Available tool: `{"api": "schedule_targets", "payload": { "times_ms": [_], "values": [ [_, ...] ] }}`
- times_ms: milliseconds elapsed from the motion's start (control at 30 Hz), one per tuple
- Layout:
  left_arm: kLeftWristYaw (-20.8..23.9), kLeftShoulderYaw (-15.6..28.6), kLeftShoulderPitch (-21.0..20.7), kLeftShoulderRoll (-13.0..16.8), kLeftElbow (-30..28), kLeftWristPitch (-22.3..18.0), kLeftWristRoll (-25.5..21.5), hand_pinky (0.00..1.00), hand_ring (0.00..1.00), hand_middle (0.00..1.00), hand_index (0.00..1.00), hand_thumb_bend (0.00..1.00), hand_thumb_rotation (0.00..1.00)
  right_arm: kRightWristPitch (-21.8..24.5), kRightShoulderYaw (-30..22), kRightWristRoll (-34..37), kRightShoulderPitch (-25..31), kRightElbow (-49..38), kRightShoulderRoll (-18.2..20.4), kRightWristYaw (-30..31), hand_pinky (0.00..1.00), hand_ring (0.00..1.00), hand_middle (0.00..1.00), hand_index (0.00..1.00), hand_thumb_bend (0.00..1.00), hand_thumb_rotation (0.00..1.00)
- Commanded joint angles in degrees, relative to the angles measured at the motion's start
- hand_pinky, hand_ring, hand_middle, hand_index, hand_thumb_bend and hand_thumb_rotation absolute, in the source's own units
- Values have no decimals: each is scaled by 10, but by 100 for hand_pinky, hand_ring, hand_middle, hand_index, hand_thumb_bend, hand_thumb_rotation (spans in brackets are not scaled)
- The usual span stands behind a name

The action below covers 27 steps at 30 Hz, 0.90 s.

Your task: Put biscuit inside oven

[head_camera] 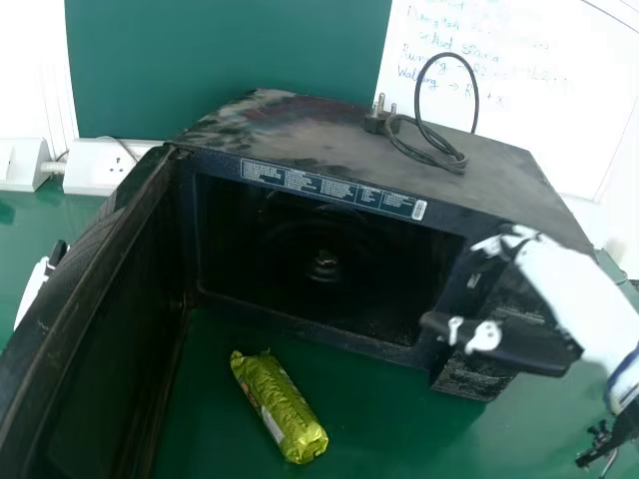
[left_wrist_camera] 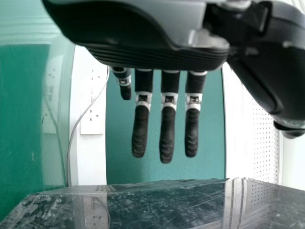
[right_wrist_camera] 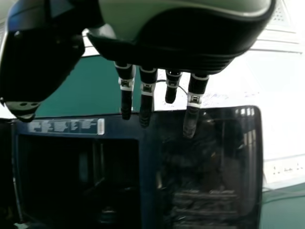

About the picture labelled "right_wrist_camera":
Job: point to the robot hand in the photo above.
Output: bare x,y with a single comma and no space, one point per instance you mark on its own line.
181,35

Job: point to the black oven with glass door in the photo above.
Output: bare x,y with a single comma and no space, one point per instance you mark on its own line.
143,171

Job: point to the white socket strip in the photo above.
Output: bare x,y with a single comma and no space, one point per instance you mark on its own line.
286,170

